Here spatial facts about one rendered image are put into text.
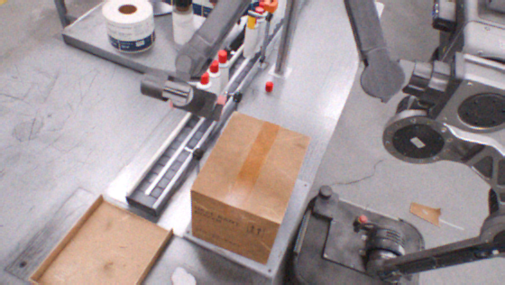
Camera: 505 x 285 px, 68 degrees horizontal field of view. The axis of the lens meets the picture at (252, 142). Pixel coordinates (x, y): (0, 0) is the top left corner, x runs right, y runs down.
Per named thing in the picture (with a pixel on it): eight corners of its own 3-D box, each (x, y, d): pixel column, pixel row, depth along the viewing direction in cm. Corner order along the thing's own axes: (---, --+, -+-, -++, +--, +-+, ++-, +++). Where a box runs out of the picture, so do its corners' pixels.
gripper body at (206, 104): (181, 84, 97) (171, 78, 90) (218, 95, 95) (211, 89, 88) (174, 107, 97) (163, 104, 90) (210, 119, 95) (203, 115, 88)
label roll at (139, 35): (124, 21, 173) (119, -8, 162) (163, 32, 170) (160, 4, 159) (99, 44, 160) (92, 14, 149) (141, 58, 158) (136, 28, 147)
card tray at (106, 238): (103, 198, 120) (100, 192, 117) (173, 233, 115) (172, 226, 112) (32, 283, 102) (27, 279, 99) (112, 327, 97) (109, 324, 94)
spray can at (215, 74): (210, 97, 147) (211, 56, 131) (222, 102, 146) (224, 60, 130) (204, 105, 144) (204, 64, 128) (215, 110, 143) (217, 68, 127)
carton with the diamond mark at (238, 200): (229, 163, 132) (234, 110, 111) (294, 187, 128) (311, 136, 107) (191, 236, 113) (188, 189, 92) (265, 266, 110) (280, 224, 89)
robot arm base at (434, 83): (433, 122, 77) (464, 78, 68) (395, 109, 78) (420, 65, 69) (435, 96, 83) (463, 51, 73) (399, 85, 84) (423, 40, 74)
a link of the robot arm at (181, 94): (187, 108, 83) (195, 84, 83) (159, 99, 84) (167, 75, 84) (196, 112, 90) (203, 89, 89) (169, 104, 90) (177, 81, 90)
